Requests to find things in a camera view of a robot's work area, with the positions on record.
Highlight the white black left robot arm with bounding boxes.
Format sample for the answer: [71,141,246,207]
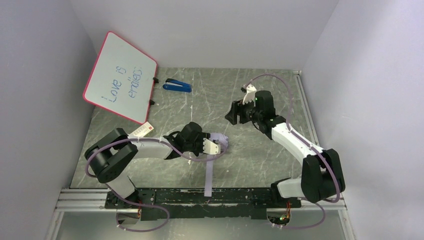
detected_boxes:
[84,121,228,209]

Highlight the blue stapler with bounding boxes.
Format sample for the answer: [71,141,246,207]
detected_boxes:
[162,78,192,93]

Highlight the pink framed whiteboard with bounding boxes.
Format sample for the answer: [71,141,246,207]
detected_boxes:
[82,31,158,124]

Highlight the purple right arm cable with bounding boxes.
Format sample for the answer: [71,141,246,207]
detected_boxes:
[245,73,342,230]

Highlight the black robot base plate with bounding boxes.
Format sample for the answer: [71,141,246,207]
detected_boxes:
[104,187,302,221]

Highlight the black and lavender umbrella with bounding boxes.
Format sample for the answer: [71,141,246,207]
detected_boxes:
[204,133,229,198]

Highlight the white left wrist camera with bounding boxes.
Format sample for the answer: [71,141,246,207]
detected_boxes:
[202,138,221,155]

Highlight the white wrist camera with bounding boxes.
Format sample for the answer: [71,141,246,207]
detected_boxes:
[241,84,257,105]
[202,138,221,155]

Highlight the small beige cardboard box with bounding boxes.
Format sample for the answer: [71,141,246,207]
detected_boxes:
[128,121,155,138]

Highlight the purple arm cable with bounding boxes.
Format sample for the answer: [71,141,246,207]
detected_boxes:
[85,137,228,233]
[245,73,342,230]

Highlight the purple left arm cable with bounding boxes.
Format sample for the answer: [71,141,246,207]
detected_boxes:
[85,137,228,233]

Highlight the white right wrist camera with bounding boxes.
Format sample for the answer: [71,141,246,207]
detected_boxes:
[241,84,257,105]

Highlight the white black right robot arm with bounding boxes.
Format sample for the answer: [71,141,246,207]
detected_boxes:
[225,90,346,203]

